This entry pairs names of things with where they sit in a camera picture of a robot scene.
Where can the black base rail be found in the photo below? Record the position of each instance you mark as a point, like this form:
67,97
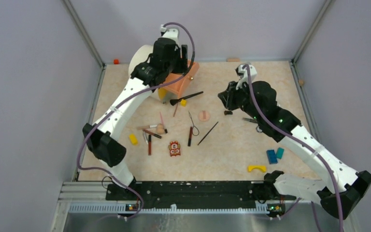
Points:
197,194

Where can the brown lipstick tube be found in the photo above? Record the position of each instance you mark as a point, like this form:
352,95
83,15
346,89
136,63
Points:
152,133

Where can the small black figurine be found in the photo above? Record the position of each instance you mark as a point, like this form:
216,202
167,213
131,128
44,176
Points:
228,113

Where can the white glue tube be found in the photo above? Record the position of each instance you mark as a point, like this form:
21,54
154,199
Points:
145,138

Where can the blue lego brick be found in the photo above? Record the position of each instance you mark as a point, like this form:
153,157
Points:
272,158

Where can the yellow arch block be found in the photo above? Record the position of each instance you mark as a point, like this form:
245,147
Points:
260,168

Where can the thin black stick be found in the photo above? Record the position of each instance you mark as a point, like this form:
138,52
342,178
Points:
208,132

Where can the teal block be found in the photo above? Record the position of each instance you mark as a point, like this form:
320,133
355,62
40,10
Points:
279,153

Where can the beige makeup sponge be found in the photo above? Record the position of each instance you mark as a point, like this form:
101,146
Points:
160,129

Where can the red owl number toy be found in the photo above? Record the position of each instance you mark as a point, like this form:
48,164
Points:
174,148

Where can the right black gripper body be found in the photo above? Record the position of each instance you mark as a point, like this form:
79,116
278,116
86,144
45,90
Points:
238,98

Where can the pink round powder puff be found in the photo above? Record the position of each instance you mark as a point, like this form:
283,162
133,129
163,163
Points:
204,116

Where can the small yellow cube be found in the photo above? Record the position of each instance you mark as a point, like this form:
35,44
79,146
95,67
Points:
183,102

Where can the nude concealer tube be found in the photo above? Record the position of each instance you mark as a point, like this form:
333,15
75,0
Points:
147,127

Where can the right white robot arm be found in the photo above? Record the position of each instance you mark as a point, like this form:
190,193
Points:
339,187

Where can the yellow wedge block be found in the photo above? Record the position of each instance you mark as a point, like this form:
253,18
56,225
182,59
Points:
133,139

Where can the black makeup brush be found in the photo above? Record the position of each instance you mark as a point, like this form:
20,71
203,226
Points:
175,101

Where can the wooden peg at wall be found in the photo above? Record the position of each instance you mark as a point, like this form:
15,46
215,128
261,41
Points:
233,60

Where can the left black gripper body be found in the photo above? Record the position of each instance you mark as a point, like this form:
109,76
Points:
174,65

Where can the dark red lip gloss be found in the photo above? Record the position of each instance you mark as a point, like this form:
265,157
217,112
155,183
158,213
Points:
190,136

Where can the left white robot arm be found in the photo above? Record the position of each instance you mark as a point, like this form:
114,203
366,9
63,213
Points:
101,138

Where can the black hair loop tool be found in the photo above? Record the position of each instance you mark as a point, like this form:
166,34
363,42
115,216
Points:
194,130

